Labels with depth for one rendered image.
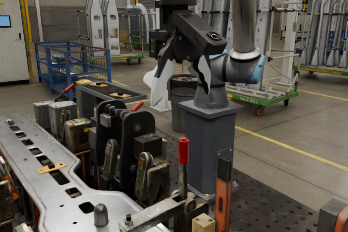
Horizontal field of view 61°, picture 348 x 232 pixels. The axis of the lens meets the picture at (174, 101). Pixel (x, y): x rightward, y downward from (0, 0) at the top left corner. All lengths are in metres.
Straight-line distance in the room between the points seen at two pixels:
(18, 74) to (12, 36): 0.85
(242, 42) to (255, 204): 0.68
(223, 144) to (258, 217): 0.31
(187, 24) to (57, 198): 0.57
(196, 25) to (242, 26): 0.58
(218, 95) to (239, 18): 0.32
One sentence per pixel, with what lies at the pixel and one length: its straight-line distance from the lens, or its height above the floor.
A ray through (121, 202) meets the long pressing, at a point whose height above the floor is 1.00.
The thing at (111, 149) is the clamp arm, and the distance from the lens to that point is 0.92.
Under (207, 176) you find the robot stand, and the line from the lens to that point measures 1.31.
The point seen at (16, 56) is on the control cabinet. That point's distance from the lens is 7.73.
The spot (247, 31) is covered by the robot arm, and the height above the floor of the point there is 1.41.
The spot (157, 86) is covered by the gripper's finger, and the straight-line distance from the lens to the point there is 0.55.
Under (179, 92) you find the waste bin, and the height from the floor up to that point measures 0.56.
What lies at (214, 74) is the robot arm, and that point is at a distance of 1.21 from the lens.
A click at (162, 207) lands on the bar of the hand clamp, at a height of 1.07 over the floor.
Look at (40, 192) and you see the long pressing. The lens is 0.92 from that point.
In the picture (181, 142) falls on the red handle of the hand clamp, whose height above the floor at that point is 1.21.
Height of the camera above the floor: 1.45
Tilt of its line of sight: 15 degrees down
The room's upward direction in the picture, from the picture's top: straight up
